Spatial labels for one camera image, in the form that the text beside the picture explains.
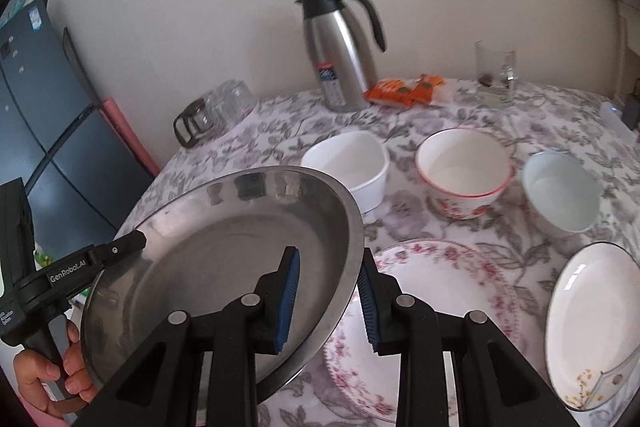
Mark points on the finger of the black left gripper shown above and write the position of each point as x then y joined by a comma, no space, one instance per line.
106,255

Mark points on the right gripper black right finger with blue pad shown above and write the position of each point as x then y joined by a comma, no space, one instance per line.
495,384

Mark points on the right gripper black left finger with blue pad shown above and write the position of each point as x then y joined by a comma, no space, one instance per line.
159,384

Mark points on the white oval plate yellow flowers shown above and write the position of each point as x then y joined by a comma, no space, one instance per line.
592,332

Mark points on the stainless steel plate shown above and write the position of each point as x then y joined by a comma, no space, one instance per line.
211,245

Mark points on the floral pink rimmed plate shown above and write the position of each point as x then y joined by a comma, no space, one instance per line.
453,279

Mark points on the light blue bowl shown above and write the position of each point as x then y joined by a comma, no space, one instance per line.
562,197

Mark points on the red rimmed strawberry bowl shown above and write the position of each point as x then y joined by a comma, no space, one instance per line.
465,171

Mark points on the white square bowl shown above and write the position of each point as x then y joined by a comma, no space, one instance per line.
358,160

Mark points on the person's left hand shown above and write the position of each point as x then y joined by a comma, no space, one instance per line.
32,370

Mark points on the dark blue refrigerator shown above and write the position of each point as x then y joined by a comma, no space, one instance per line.
80,176

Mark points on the grey floral tablecloth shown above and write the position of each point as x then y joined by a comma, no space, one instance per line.
540,118

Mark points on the white power strip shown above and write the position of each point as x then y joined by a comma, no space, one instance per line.
613,119

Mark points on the stainless steel thermos jug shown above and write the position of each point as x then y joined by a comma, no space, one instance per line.
340,53

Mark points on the black charger plug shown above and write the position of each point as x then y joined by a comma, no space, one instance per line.
631,111

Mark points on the orange snack packet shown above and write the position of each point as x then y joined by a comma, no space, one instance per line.
407,93

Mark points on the glass mug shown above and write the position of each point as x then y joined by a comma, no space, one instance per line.
495,74

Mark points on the white wooden shelf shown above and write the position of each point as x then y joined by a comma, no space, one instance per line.
627,68

